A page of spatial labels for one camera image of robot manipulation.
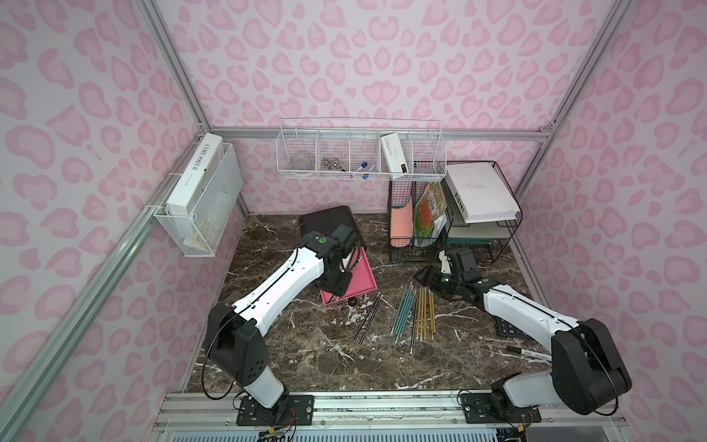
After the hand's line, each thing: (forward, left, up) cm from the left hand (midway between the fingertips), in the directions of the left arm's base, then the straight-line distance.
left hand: (337, 285), depth 81 cm
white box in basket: (+39, -18, +18) cm, 47 cm away
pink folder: (+34, -23, -13) cm, 44 cm away
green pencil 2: (-3, -22, -15) cm, 27 cm away
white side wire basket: (+20, +38, +10) cm, 44 cm away
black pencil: (-3, -9, -15) cm, 17 cm away
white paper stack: (+30, -47, +9) cm, 57 cm away
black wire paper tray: (+19, -39, +3) cm, 43 cm away
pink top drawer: (+5, -7, -5) cm, 10 cm away
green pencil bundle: (-2, -21, -14) cm, 25 cm away
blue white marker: (+44, -8, +11) cm, 46 cm away
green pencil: (-3, -21, -15) cm, 26 cm away
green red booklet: (+30, -32, -2) cm, 44 cm away
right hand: (+5, -25, -5) cm, 26 cm away
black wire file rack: (+48, -23, -5) cm, 53 cm away
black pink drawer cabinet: (+25, +6, +1) cm, 26 cm away
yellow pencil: (-2, -27, -15) cm, 31 cm away
